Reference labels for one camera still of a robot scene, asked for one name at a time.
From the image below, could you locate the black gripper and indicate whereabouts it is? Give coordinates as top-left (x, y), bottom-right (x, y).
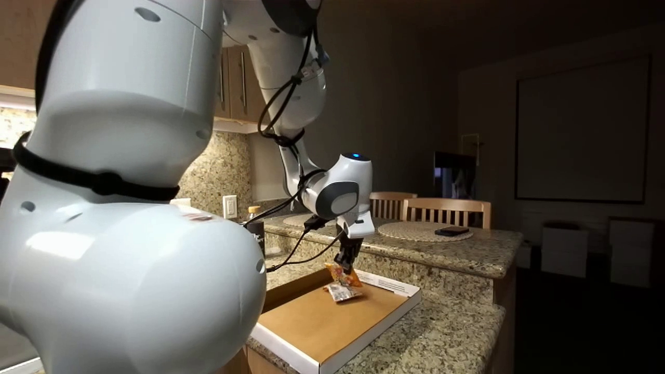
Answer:
top-left (335, 222), bottom-right (368, 276)

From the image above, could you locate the orange sachet with white back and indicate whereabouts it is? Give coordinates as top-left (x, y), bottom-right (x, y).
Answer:
top-left (324, 281), bottom-right (369, 306)

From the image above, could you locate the flat cardboard box white rim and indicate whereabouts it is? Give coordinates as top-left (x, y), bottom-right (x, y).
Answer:
top-left (246, 265), bottom-right (423, 374)

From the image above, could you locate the white storage box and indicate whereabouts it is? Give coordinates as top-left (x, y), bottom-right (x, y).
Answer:
top-left (537, 221), bottom-right (589, 278)
top-left (607, 216), bottom-right (657, 288)

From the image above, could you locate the round woven placemat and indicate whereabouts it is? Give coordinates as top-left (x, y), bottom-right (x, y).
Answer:
top-left (264, 214), bottom-right (336, 235)
top-left (375, 221), bottom-right (476, 243)

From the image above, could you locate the wooden slat-back chair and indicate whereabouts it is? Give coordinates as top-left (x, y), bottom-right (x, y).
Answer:
top-left (398, 196), bottom-right (495, 232)
top-left (368, 191), bottom-right (419, 225)

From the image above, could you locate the small brown bottle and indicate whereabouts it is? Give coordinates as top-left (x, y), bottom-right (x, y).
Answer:
top-left (245, 204), bottom-right (267, 254)

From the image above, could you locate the black phone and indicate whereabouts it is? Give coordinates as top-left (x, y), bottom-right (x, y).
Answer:
top-left (431, 225), bottom-right (471, 239)

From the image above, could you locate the dark container with blue light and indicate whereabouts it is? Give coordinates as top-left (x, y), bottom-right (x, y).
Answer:
top-left (431, 150), bottom-right (479, 202)

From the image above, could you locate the white wall outlet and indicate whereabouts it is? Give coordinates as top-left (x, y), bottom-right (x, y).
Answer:
top-left (220, 193), bottom-right (239, 221)

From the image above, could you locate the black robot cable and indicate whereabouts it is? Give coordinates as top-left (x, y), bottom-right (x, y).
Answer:
top-left (240, 12), bottom-right (348, 276)

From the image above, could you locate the black cable strap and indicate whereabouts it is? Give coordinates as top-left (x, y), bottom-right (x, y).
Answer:
top-left (11, 131), bottom-right (180, 204)

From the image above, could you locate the large wall projection screen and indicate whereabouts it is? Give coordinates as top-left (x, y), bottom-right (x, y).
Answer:
top-left (513, 52), bottom-right (652, 205)

